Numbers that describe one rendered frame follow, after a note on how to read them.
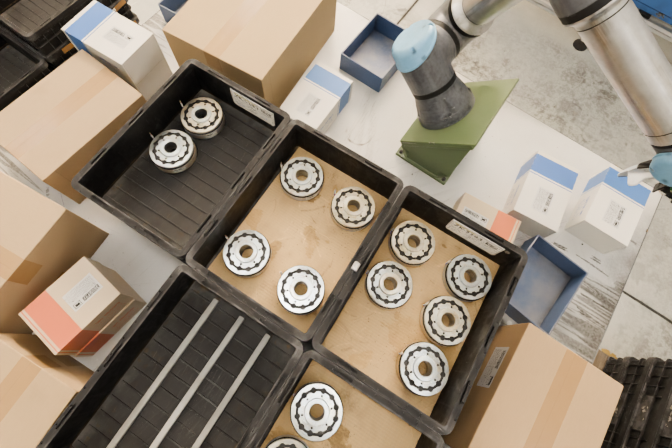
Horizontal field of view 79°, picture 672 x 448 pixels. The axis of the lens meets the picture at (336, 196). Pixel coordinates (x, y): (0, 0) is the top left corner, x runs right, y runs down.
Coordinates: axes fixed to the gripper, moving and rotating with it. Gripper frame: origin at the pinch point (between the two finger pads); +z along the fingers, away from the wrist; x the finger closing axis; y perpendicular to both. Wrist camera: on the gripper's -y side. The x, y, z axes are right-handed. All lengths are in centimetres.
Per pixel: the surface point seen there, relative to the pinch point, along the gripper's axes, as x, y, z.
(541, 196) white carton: -17.9, 10.9, 9.2
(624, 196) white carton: 0.4, -2.7, 9.2
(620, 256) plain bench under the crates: 10.2, 7.8, 18.2
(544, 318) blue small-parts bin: -0.7, 35.5, 17.6
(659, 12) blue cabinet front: 2, -141, 54
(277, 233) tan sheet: -66, 60, 5
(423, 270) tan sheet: -34, 47, 5
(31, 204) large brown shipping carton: -110, 86, -2
